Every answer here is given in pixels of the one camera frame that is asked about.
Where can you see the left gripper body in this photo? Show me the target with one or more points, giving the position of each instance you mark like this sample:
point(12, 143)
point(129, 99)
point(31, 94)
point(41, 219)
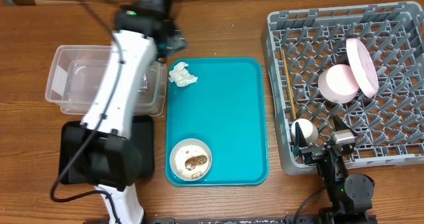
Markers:
point(177, 41)

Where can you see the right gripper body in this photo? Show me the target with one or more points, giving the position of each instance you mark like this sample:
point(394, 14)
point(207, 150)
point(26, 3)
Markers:
point(313, 152)

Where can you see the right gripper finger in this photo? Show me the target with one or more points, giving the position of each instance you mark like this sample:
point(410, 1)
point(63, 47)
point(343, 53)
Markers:
point(299, 139)
point(339, 124)

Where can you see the white cup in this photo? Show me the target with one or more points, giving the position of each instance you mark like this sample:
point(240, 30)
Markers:
point(311, 136)

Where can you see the pink bowl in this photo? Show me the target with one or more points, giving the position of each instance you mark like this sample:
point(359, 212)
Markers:
point(337, 84)

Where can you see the white round plate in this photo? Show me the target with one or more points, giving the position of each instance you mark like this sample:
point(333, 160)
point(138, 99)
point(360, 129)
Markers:
point(362, 67)

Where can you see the wooden chopstick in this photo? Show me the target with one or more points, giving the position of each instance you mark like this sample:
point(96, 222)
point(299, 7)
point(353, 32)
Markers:
point(289, 85)

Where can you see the white napkin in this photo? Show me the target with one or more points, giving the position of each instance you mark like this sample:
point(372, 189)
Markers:
point(180, 75)

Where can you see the grey bowl with food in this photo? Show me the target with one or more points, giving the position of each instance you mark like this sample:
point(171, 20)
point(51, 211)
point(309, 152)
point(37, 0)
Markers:
point(185, 149)

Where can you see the food leftover piece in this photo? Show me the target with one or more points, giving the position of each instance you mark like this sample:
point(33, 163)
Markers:
point(193, 162)

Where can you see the red foil wrapper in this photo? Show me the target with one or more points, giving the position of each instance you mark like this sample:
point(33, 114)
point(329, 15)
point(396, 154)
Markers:
point(144, 85)

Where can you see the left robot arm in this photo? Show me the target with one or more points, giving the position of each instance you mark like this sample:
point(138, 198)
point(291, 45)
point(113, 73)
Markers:
point(111, 113)

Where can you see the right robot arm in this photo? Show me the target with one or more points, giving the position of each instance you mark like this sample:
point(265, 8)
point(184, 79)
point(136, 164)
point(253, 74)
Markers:
point(350, 195)

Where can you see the grey dishwasher rack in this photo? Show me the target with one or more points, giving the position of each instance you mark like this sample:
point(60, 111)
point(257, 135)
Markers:
point(390, 124)

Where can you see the teal serving tray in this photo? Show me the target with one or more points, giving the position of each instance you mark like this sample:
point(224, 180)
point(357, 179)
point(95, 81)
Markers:
point(224, 109)

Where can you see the clear plastic bin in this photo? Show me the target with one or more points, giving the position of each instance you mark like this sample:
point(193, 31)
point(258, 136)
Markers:
point(76, 73)

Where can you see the black tray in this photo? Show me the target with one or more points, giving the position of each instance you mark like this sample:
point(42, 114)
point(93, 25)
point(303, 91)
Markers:
point(145, 144)

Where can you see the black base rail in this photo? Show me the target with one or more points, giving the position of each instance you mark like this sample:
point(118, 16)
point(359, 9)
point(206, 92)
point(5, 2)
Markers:
point(261, 221)

